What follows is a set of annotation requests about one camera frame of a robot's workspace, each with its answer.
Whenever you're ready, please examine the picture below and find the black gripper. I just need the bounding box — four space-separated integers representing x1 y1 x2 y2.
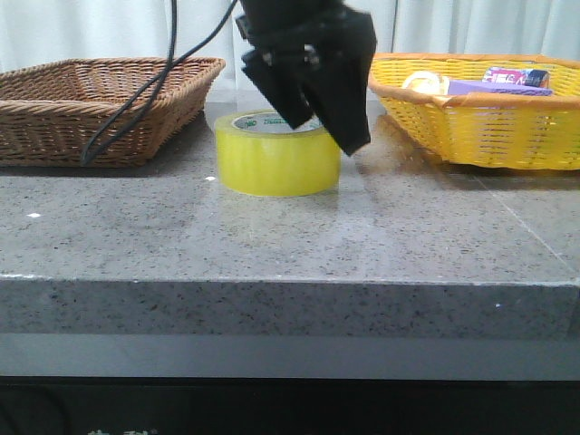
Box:
236 1 377 156

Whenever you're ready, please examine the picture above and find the yellow tape roll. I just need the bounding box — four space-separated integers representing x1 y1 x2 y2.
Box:
214 110 341 197

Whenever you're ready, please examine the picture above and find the purple foam cube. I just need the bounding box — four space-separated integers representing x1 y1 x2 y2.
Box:
447 80 553 96

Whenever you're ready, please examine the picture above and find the pink labelled can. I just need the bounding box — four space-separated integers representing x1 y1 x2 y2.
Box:
482 66 550 89

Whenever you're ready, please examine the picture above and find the yellow woven basket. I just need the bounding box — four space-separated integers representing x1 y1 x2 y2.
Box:
368 53 579 170

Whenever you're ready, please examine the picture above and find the brown wicker basket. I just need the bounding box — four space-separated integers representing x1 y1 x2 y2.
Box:
1 57 226 168

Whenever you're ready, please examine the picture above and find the white curtain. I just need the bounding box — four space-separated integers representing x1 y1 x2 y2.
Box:
1 0 579 71

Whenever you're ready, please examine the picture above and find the black cable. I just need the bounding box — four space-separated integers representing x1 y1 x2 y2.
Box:
80 0 238 167

